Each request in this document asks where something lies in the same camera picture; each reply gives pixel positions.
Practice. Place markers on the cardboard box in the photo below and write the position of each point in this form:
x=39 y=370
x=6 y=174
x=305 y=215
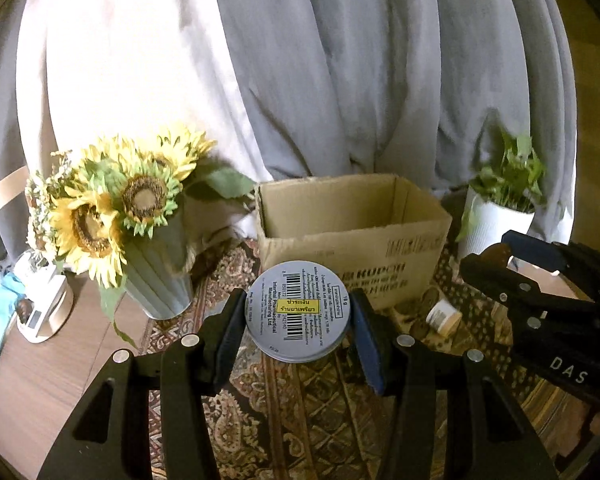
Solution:
x=330 y=255

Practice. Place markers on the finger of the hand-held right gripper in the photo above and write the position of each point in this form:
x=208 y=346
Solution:
x=510 y=280
x=575 y=265

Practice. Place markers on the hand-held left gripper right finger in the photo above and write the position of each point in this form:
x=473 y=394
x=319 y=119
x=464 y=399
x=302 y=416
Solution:
x=369 y=347

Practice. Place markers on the potted plant in white pot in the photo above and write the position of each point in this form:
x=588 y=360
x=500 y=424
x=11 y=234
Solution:
x=502 y=210

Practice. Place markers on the small jar with cream lid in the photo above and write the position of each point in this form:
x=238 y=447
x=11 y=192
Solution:
x=443 y=316

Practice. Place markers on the round metal tin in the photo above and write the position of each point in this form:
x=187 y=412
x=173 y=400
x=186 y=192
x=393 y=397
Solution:
x=297 y=310

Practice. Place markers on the sunflower bouquet in green vase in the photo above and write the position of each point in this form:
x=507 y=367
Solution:
x=130 y=210

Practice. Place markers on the patterned table runner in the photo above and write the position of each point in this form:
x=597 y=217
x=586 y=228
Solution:
x=290 y=410

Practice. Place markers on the grey curtain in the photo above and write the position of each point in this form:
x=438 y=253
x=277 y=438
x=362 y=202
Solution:
x=0 y=135
x=380 y=60

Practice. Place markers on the beige curtain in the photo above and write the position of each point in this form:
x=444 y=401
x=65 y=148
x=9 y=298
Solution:
x=130 y=60

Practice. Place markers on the small white remote control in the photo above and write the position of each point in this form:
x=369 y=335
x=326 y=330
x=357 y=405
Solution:
x=32 y=321

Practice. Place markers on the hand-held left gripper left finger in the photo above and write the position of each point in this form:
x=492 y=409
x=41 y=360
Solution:
x=227 y=332

